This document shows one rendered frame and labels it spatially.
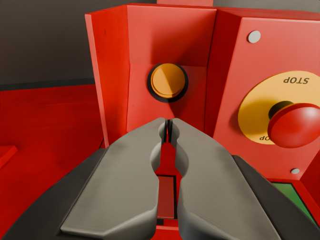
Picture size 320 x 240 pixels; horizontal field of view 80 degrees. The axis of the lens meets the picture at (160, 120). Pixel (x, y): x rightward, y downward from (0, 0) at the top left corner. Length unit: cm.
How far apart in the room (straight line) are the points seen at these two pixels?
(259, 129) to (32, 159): 53
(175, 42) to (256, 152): 14
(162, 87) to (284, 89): 11
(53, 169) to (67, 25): 69
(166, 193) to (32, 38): 103
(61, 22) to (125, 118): 86
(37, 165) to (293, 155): 52
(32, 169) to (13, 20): 77
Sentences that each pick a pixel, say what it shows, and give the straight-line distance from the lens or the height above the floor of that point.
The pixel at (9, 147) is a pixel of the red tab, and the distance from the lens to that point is 65.
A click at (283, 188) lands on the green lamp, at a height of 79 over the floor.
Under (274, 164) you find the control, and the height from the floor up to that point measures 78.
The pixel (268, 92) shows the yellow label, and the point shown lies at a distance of 18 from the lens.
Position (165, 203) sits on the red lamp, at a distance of 19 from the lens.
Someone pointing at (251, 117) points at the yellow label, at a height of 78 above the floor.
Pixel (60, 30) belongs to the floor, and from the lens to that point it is 106.
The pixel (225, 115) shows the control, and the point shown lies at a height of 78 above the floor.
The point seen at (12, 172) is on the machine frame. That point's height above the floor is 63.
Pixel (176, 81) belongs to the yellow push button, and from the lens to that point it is 22.
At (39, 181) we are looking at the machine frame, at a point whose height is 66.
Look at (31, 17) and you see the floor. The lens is 111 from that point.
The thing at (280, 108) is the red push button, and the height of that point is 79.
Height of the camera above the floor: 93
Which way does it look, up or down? 57 degrees down
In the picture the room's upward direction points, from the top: 175 degrees counter-clockwise
